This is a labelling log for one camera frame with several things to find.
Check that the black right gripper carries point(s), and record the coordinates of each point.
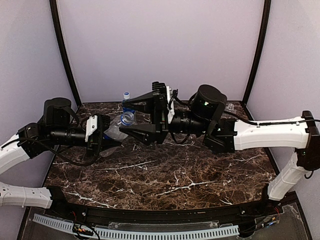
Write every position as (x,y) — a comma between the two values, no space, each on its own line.
(160,120)

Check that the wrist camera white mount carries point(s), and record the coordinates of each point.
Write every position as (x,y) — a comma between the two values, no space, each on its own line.
(163,96)
(91,126)

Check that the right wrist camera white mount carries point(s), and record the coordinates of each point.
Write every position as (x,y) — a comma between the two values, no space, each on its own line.
(163,96)

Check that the black table edge rail right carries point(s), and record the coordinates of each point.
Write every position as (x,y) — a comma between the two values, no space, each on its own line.
(272,160)

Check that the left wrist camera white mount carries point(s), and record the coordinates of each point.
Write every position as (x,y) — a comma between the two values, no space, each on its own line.
(91,126)

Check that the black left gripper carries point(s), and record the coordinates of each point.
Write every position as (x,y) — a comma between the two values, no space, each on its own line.
(94,143)

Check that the blue label water bottle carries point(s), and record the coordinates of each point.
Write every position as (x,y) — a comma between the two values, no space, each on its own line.
(126,96)

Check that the black front table rail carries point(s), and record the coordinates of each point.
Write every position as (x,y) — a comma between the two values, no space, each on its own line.
(236,214)

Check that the black vertical frame post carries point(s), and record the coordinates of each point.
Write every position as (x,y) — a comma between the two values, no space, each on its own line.
(63,51)
(258,51)

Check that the white slotted cable duct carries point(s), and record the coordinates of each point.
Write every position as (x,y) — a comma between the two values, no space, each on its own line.
(135,231)

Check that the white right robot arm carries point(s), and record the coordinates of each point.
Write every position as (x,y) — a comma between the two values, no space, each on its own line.
(203,118)

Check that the black vertical frame post left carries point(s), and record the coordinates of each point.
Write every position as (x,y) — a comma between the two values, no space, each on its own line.
(63,51)

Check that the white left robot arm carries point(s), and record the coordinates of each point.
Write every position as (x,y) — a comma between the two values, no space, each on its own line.
(58,126)

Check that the pepsi bottle blue cap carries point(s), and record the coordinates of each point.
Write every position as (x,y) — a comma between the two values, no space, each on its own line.
(125,119)

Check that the black vertical frame post right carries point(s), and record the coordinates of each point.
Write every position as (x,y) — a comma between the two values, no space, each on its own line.
(258,51)

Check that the clear bottle white cap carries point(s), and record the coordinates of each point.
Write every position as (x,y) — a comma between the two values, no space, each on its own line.
(230,108)

